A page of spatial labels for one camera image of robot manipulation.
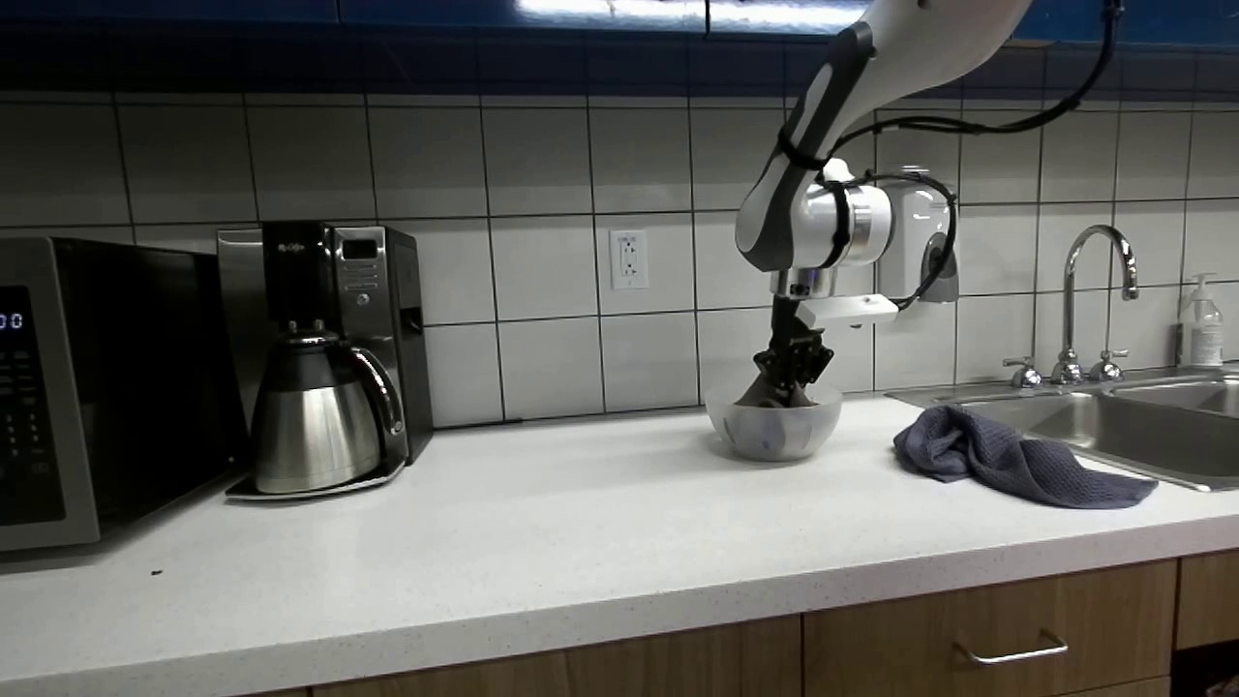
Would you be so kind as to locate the white wall soap dispenser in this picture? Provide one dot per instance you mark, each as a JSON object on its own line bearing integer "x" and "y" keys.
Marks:
{"x": 919, "y": 232}

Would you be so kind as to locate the black microwave oven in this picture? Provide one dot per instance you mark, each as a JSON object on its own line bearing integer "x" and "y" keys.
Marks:
{"x": 118, "y": 387}

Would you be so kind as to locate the black coffee maker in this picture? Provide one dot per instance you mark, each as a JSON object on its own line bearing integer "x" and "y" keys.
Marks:
{"x": 368, "y": 297}

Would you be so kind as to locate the blue-grey towel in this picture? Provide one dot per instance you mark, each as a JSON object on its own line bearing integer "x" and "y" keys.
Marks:
{"x": 1007, "y": 458}

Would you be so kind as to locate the clear pump soap bottle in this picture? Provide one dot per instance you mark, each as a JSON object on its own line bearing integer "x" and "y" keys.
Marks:
{"x": 1203, "y": 329}

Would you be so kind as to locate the translucent white bowl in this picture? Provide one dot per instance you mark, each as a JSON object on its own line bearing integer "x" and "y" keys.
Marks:
{"x": 740, "y": 431}

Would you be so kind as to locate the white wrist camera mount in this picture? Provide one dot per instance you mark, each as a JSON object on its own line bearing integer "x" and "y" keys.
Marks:
{"x": 854, "y": 306}

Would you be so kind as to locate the stainless steel double sink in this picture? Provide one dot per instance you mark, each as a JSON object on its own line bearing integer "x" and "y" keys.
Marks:
{"x": 1148, "y": 426}

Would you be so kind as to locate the wooden drawer front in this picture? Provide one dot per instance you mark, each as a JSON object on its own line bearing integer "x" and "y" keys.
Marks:
{"x": 994, "y": 625}
{"x": 1211, "y": 603}

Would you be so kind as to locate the white wall outlet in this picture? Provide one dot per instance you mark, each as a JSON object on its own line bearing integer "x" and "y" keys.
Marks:
{"x": 629, "y": 257}

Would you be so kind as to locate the blue upper cabinets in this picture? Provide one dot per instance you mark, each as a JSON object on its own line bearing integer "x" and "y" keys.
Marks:
{"x": 388, "y": 41}

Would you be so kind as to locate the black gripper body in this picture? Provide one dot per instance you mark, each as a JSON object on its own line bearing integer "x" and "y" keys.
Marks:
{"x": 797, "y": 346}

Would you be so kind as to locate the stainless steel coffee carafe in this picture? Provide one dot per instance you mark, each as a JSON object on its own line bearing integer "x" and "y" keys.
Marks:
{"x": 317, "y": 418}

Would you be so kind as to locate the chrome gooseneck faucet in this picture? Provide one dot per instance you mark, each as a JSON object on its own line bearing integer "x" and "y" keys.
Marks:
{"x": 1096, "y": 257}

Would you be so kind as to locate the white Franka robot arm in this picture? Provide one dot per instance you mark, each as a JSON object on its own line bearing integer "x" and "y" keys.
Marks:
{"x": 838, "y": 141}

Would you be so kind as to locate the wooden cabinet door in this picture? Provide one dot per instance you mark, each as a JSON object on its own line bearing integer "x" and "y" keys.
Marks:
{"x": 581, "y": 663}

